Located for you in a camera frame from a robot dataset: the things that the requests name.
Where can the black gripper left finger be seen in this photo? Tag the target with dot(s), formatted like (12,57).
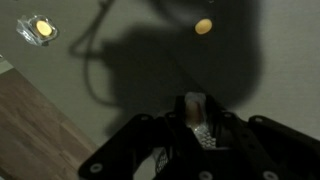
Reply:
(140,143)

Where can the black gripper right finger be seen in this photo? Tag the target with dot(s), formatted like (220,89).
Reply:
(266,150)

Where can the clear candy packet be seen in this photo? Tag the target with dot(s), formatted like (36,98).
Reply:
(196,113)

